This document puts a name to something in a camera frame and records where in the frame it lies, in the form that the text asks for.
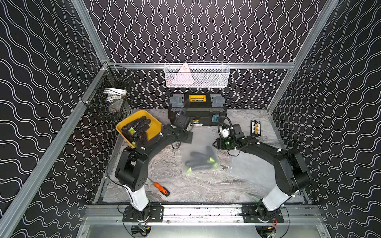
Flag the black yellow toolbox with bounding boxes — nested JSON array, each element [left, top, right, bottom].
[[168, 93, 227, 126]]

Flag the pink triangular card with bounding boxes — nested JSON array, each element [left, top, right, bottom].
[[172, 62, 194, 87]]

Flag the clear zip-top bag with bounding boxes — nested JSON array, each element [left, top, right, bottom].
[[180, 126, 220, 173]]

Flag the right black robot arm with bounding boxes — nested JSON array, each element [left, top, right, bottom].
[[213, 123, 312, 219]]

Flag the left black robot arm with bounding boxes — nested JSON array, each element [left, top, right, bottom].
[[115, 110, 192, 212]]

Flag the black phone with orange screen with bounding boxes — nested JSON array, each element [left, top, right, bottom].
[[251, 120, 261, 137]]

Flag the black wire corner basket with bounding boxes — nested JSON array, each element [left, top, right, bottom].
[[84, 63, 138, 121]]

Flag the yellow plastic tray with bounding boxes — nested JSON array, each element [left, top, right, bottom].
[[116, 110, 162, 148]]

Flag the white tape roll in basket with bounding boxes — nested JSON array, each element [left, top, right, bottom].
[[103, 88, 127, 104]]

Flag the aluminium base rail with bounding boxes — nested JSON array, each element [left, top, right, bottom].
[[82, 204, 322, 226]]

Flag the white wire wall basket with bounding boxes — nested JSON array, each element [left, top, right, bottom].
[[164, 61, 231, 88]]

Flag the orange handled screwdriver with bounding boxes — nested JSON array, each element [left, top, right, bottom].
[[148, 178, 170, 197]]

